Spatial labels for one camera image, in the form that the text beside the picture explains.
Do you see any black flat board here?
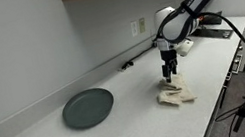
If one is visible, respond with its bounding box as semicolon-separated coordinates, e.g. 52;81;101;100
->
195;21;237;45

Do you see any metal drawer handle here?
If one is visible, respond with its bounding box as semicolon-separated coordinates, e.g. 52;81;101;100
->
228;52;245;76

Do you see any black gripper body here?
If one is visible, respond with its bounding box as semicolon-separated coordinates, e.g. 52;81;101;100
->
158;48;180;73

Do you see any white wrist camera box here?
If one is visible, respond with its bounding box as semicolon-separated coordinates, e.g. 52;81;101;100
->
174;38;197;59

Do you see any black angled panel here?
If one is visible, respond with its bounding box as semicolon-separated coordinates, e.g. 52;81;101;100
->
200;9;225;29

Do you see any beige wall plate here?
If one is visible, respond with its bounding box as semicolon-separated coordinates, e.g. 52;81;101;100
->
137;16;148;35

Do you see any dark green plate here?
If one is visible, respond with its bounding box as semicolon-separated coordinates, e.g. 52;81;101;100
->
58;85;119;133

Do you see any beige kitchen towel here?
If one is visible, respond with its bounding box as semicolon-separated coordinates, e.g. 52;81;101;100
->
153;70;198;110

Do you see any black stand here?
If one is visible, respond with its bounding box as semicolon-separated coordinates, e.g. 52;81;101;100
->
229;105;245;134

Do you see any black cord on counter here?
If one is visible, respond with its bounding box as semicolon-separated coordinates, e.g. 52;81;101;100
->
113;42;160;72

